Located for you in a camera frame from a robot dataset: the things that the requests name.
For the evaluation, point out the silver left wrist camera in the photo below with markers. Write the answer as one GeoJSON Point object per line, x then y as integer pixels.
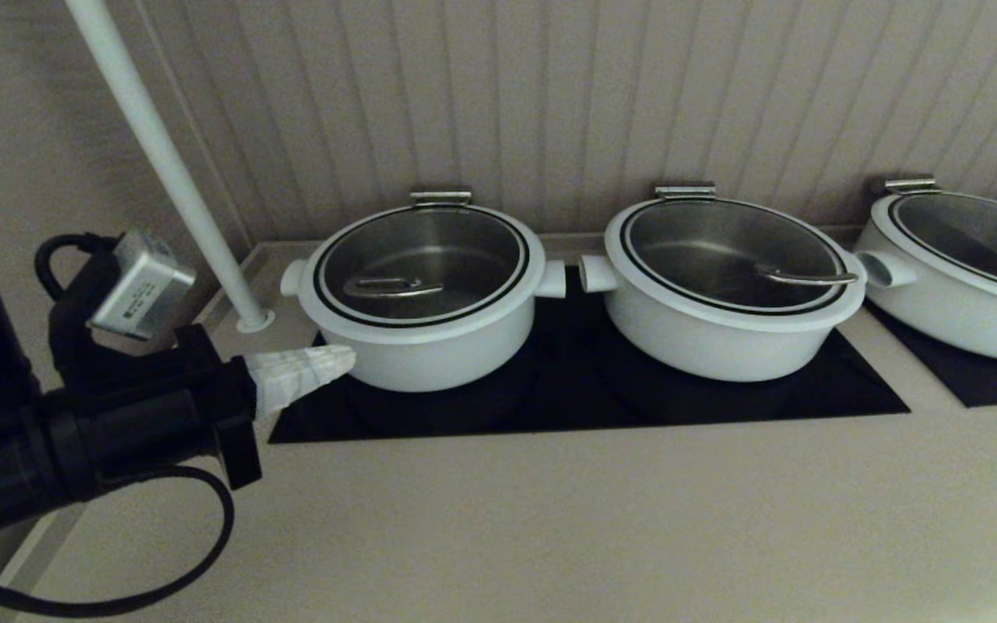
{"type": "Point", "coordinates": [139, 290]}

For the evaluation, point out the white pole with base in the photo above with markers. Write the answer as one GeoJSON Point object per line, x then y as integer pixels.
{"type": "Point", "coordinates": [152, 130]}

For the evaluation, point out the glass lid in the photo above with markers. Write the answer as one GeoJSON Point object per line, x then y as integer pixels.
{"type": "Point", "coordinates": [429, 251]}
{"type": "Point", "coordinates": [723, 251]}
{"type": "Point", "coordinates": [983, 234]}

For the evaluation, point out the white pot, steel inner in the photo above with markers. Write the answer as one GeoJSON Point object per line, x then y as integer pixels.
{"type": "Point", "coordinates": [706, 355]}
{"type": "Point", "coordinates": [429, 368]}
{"type": "Point", "coordinates": [966, 333]}

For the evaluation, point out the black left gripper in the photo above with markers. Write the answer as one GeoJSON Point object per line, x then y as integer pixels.
{"type": "Point", "coordinates": [234, 415]}

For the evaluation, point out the wide black glass cooktop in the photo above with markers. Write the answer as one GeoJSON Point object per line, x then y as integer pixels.
{"type": "Point", "coordinates": [550, 407]}

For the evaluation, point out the narrow black glass cooktop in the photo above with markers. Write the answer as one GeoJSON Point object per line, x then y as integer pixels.
{"type": "Point", "coordinates": [992, 385]}

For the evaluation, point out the metal hinge bracket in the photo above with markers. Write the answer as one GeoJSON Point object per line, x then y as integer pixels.
{"type": "Point", "coordinates": [440, 198]}
{"type": "Point", "coordinates": [685, 191]}
{"type": "Point", "coordinates": [911, 185]}

